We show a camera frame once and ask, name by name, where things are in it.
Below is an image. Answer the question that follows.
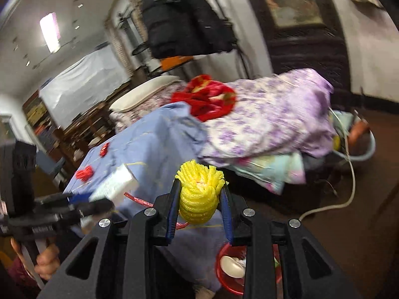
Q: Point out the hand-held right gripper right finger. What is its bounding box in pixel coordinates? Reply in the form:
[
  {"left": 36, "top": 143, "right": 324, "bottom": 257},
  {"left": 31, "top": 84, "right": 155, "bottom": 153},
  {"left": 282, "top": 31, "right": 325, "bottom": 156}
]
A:
[{"left": 220, "top": 184, "right": 362, "bottom": 299}]

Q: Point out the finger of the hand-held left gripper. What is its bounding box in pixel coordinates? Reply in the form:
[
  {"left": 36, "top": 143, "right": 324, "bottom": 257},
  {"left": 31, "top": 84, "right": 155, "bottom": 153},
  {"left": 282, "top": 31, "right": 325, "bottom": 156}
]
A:
[
  {"left": 67, "top": 191, "right": 94, "bottom": 206},
  {"left": 73, "top": 198, "right": 114, "bottom": 220}
]

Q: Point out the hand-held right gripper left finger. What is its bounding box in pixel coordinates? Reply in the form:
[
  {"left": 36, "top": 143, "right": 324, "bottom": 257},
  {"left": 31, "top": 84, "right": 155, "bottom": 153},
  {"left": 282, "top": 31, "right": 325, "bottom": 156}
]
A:
[{"left": 37, "top": 181, "right": 183, "bottom": 299}]

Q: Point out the white printed box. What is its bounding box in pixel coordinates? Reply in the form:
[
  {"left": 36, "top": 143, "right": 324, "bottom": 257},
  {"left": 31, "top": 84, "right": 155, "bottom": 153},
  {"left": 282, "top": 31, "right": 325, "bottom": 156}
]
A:
[{"left": 89, "top": 163, "right": 139, "bottom": 204}]

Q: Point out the yellow foam fruit net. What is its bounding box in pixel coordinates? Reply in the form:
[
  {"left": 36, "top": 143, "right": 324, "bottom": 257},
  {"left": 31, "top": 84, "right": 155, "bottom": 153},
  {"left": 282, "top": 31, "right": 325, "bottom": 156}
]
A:
[{"left": 175, "top": 159, "right": 225, "bottom": 225}]

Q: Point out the red plastic basket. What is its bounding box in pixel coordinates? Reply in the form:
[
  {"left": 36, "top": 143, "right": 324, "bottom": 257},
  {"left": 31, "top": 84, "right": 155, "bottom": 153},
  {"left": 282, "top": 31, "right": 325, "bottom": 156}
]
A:
[{"left": 215, "top": 241, "right": 283, "bottom": 296}]

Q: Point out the person's left forearm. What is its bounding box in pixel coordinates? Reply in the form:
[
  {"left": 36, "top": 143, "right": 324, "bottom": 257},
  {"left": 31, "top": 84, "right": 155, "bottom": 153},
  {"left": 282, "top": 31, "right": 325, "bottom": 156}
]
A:
[{"left": 6, "top": 260, "right": 36, "bottom": 290}]

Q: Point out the person's left hand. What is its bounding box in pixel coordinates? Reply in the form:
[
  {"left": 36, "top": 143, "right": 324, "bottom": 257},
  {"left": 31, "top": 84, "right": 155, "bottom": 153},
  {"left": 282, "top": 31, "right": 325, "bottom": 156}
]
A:
[{"left": 11, "top": 238, "right": 61, "bottom": 282}]

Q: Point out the grey chair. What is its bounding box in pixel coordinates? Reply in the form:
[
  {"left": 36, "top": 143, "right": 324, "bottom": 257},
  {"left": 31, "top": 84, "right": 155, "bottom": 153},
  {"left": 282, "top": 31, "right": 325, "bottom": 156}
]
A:
[{"left": 36, "top": 151, "right": 67, "bottom": 181}]

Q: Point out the red plastic strip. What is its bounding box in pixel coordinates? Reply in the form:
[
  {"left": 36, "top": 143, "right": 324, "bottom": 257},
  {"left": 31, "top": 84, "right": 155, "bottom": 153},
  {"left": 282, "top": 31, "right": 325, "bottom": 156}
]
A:
[{"left": 124, "top": 191, "right": 191, "bottom": 229}]

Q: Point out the white foam bowl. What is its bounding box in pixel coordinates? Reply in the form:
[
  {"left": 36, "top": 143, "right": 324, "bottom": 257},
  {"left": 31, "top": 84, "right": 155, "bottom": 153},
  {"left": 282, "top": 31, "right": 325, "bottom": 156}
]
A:
[{"left": 220, "top": 255, "right": 247, "bottom": 279}]

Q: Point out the wooden bookshelf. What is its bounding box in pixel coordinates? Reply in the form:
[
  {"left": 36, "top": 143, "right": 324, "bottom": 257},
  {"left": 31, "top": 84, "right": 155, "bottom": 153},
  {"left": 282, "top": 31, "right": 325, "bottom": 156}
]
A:
[{"left": 22, "top": 93, "right": 63, "bottom": 150}]

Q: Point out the blue cloth with yellow stitching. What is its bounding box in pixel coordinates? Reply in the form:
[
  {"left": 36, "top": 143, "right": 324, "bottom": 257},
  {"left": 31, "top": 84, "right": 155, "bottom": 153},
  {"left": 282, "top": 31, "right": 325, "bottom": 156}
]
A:
[{"left": 62, "top": 101, "right": 231, "bottom": 293}]

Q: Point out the pastel printed blanket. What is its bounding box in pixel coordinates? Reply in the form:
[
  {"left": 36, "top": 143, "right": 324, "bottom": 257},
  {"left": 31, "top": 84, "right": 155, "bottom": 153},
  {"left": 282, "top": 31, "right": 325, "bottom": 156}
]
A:
[{"left": 234, "top": 152, "right": 307, "bottom": 194}]

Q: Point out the wooden chair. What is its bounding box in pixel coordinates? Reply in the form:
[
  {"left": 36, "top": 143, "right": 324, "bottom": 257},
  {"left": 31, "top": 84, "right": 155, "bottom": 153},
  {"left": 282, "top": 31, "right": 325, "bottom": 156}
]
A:
[{"left": 62, "top": 100, "right": 116, "bottom": 156}]

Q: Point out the pink floral bedsheet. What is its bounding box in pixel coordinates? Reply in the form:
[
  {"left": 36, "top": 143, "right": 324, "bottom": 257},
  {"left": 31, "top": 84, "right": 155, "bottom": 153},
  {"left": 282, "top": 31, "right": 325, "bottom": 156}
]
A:
[{"left": 110, "top": 81, "right": 191, "bottom": 133}]

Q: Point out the white cover cloth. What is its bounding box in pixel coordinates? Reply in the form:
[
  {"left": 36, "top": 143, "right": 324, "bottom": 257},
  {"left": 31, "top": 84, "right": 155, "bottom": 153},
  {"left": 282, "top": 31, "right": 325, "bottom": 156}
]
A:
[{"left": 39, "top": 50, "right": 131, "bottom": 128}]

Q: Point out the purple floral quilt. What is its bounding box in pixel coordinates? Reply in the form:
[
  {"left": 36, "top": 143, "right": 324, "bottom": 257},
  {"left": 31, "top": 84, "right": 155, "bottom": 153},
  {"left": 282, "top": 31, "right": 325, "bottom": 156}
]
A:
[{"left": 199, "top": 69, "right": 335, "bottom": 167}]

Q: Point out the red printed blanket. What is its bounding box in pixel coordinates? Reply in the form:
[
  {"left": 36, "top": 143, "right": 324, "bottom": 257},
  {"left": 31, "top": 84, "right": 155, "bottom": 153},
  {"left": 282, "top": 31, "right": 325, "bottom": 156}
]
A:
[{"left": 171, "top": 74, "right": 237, "bottom": 123}]

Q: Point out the white pillow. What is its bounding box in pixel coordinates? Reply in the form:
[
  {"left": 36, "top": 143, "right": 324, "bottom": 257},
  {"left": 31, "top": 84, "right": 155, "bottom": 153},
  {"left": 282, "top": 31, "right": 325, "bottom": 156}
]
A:
[{"left": 109, "top": 75, "right": 183, "bottom": 113}]

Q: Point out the ceiling light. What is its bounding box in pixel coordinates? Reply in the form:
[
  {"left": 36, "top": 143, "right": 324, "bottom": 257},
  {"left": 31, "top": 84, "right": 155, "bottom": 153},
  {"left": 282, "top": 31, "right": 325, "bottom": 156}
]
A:
[{"left": 39, "top": 12, "right": 61, "bottom": 53}]

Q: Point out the orange board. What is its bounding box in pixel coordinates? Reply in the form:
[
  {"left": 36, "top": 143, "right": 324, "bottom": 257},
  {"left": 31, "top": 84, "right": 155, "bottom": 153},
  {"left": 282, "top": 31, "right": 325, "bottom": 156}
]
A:
[{"left": 160, "top": 54, "right": 195, "bottom": 71}]

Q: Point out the blue plastic basin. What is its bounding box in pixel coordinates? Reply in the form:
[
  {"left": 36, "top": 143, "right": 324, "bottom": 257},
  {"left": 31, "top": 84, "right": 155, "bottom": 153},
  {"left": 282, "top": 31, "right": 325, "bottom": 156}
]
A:
[{"left": 330, "top": 110, "right": 377, "bottom": 162}]

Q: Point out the orange plastic item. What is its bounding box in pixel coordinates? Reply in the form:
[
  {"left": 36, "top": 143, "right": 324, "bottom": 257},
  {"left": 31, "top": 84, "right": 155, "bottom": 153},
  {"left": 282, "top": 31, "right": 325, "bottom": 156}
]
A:
[{"left": 349, "top": 121, "right": 370, "bottom": 145}]

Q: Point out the window with lattice curtain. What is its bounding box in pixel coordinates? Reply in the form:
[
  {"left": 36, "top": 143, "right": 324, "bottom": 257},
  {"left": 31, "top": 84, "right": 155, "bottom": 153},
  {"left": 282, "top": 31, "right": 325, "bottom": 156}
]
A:
[{"left": 104, "top": 0, "right": 150, "bottom": 75}]

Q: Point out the black padded jacket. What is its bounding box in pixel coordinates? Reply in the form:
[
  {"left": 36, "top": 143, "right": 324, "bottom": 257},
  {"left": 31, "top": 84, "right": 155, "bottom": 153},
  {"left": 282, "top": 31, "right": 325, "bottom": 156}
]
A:
[{"left": 142, "top": 0, "right": 237, "bottom": 60}]

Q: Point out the white cable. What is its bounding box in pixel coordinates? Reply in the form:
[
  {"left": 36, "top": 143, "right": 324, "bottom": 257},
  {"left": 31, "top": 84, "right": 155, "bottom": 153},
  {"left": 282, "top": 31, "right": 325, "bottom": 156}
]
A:
[{"left": 299, "top": 112, "right": 358, "bottom": 222}]

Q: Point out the painting in dark carved frame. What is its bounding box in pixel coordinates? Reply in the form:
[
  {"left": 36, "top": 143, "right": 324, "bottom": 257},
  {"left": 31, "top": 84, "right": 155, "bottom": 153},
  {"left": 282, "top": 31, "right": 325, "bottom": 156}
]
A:
[{"left": 240, "top": 0, "right": 353, "bottom": 84}]

